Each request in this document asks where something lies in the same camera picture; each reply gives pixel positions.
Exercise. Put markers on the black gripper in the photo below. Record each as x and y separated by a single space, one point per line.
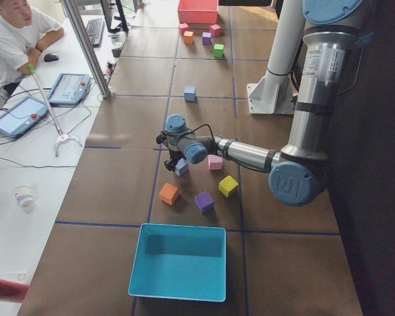
175 155

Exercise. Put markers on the light blue foam block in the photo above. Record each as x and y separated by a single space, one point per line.
190 93

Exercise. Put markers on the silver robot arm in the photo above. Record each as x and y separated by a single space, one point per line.
302 78

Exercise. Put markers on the orange foam block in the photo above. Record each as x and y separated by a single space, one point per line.
169 193

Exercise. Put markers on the pink foam block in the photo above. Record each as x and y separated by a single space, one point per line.
214 162

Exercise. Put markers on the purple foam block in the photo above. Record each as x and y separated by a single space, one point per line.
204 202

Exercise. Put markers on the yellow foam block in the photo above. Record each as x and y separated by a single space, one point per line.
228 186

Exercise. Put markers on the blue tray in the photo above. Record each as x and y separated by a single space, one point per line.
180 262

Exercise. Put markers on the reacher grabber stick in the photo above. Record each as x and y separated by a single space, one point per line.
62 138

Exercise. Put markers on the green foam block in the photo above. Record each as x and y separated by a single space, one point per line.
218 50

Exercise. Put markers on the white pole with base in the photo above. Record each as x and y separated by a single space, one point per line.
273 94

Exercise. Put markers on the teach pendant far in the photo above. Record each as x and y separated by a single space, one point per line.
69 90

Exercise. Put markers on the teach pendant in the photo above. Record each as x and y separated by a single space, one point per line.
69 90
22 116

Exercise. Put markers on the orange block near red tray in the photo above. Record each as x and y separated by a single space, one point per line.
188 37

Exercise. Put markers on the purple block near red tray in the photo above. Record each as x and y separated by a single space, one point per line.
206 38

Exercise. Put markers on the red foam block right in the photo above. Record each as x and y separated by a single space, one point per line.
215 30

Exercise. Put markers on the pink red tray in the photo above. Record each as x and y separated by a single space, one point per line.
198 11

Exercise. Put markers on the paper cup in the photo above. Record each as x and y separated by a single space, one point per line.
23 196

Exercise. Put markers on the black keyboard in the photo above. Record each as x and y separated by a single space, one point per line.
94 30

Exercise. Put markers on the black monitor stand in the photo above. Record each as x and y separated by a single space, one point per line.
114 16

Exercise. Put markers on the black computer mouse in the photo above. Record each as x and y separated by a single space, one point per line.
50 57

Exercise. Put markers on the teach pendant near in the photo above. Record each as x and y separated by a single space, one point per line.
22 116

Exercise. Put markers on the seated person white shirt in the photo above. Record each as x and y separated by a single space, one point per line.
25 33

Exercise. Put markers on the red cylinder object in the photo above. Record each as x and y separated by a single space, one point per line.
12 291

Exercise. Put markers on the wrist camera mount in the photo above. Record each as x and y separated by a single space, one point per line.
162 139

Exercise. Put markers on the aluminium frame post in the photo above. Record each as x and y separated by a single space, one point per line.
76 21

